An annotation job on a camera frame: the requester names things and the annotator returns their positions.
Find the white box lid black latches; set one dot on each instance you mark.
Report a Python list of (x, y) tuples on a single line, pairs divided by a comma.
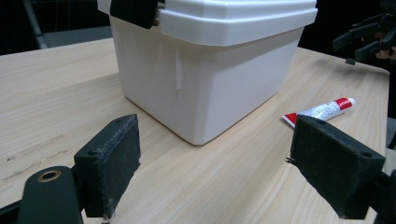
[(236, 21)]

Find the red and white toothpaste tube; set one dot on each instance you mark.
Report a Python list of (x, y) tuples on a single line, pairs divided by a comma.
[(323, 110)]

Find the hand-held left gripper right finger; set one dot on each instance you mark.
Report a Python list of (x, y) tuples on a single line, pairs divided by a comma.
[(336, 165)]

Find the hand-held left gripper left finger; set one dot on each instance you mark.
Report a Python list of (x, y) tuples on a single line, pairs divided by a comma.
[(109, 161)]

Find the grey metal table frame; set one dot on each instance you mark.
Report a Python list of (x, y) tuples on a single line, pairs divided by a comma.
[(71, 35)]

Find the white plastic storage box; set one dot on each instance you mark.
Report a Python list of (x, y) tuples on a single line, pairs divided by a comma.
[(199, 90)]

